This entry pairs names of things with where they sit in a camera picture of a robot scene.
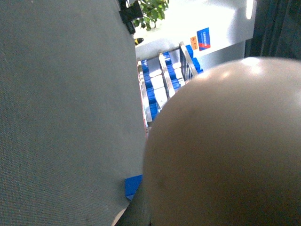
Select blue plastic part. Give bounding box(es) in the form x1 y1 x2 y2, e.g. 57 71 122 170
124 174 143 201

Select beige plastic dustpan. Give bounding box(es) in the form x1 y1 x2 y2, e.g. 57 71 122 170
114 57 301 226

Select steel shelf rack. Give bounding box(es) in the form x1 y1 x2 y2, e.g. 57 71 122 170
137 42 203 128

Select potted green plant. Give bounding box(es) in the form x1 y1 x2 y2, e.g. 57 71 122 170
134 0 170 31

